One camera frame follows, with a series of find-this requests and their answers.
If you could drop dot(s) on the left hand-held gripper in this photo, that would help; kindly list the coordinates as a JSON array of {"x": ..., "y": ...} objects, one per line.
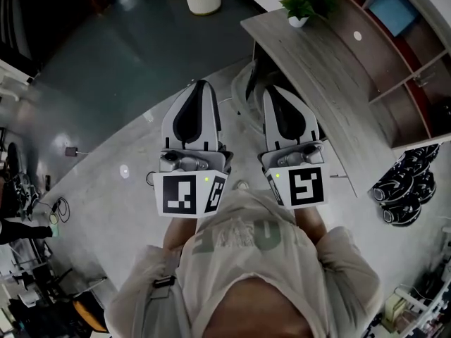
[{"x": 179, "y": 195}]

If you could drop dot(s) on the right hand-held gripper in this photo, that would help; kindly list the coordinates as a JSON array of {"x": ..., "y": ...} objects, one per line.
[{"x": 306, "y": 187}]

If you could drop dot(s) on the person's right forearm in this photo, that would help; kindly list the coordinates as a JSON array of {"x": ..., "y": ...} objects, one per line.
[{"x": 311, "y": 225}]

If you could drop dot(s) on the person's left forearm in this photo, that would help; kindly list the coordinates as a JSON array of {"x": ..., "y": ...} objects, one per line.
[{"x": 179, "y": 234}]

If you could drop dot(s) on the wooden shelf desk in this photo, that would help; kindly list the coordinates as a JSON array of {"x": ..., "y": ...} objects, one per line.
[{"x": 317, "y": 83}]

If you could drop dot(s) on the person's white shoe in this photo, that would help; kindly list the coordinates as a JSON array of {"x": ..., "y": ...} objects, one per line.
[{"x": 241, "y": 185}]

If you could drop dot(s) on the person's white shirt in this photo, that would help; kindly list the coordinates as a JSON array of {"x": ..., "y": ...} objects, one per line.
[{"x": 246, "y": 231}]

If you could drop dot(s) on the grey power adapter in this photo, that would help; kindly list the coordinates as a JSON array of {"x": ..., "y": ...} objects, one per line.
[{"x": 71, "y": 152}]

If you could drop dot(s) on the black and white shoes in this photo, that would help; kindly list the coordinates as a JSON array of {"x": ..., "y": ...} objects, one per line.
[{"x": 398, "y": 185}]

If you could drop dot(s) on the green potted plant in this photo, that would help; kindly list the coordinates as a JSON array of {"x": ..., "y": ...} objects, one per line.
[{"x": 303, "y": 2}]

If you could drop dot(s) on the blue box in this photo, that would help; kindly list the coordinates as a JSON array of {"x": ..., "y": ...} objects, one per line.
[{"x": 394, "y": 11}]

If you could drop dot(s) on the pile of black white devices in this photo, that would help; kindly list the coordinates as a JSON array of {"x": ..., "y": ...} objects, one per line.
[{"x": 19, "y": 185}]

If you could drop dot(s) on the white metal rack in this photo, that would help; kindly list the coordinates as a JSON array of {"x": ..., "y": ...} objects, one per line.
[{"x": 401, "y": 294}]

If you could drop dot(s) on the orange padded object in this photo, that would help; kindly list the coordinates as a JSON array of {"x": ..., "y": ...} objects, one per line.
[{"x": 88, "y": 315}]

